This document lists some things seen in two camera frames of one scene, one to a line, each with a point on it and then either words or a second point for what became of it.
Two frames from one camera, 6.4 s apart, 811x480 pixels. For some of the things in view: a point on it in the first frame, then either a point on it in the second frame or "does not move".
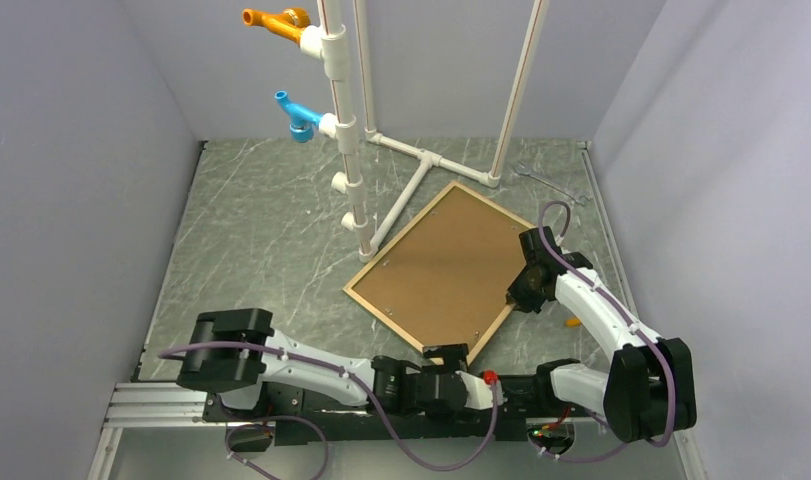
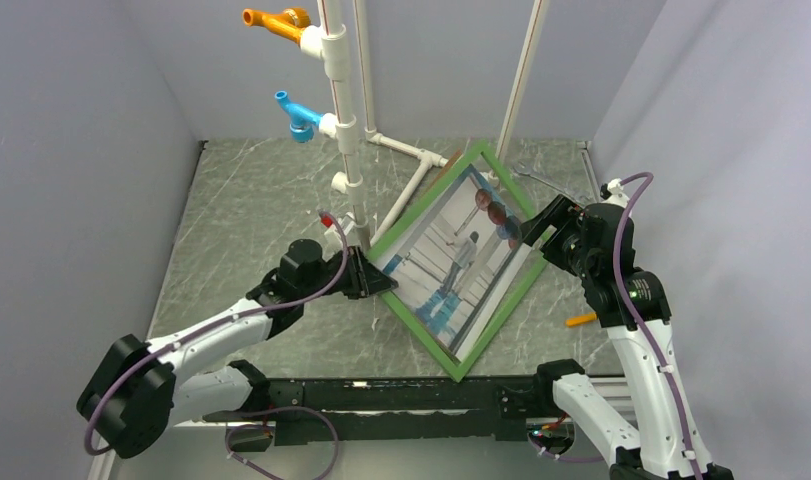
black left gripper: (454, 357) -> (364, 278)
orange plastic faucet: (287, 24) does not move
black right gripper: (516, 294) -> (564, 214)
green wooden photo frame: (445, 278) -> (536, 263)
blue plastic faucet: (302, 126) does not move
